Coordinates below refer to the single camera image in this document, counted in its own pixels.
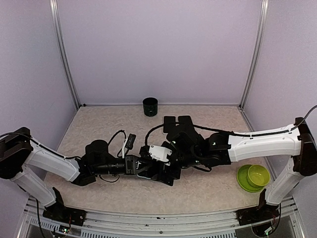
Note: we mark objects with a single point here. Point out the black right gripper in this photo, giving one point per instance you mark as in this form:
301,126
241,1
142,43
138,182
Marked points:
163,171

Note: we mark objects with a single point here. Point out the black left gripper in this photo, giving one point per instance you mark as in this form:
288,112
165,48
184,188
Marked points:
131,165

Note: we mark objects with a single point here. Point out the black smartphone teal edge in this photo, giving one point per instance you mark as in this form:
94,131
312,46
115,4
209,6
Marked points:
169,122
186,120

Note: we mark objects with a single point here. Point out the clear phone case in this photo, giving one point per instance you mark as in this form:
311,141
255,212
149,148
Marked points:
169,124

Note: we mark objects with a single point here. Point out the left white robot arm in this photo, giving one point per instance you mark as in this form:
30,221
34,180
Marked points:
19,151

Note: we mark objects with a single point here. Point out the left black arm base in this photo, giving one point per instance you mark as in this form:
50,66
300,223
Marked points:
59,212

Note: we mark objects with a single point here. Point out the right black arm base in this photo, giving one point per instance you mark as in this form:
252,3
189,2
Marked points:
258,213

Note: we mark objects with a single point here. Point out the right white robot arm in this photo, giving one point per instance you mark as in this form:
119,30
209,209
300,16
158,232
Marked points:
294,140

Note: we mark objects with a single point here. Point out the dark green cup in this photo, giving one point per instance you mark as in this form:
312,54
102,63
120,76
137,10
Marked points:
150,106

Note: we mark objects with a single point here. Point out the green bowl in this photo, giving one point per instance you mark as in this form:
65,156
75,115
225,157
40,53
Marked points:
258,176

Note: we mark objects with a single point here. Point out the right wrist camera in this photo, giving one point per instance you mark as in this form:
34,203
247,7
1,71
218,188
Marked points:
157,153

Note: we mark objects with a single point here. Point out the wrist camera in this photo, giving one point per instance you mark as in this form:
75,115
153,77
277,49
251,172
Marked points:
157,153
130,141

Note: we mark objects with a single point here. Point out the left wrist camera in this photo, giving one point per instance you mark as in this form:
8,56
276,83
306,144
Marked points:
130,141

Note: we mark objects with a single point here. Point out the front aluminium rail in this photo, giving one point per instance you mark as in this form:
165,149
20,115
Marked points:
97,224

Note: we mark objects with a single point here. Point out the right aluminium frame post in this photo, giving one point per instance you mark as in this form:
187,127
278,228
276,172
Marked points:
256,53

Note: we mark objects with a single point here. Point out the aluminium frame post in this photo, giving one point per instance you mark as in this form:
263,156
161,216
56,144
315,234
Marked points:
63,54
256,53

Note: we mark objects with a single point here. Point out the left aluminium frame post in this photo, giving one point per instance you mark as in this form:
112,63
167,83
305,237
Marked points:
63,54

